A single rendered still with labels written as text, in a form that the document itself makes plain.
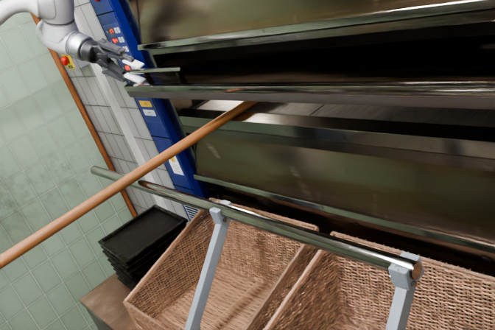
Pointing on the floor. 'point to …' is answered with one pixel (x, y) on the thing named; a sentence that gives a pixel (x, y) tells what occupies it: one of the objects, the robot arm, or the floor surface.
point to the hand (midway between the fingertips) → (135, 71)
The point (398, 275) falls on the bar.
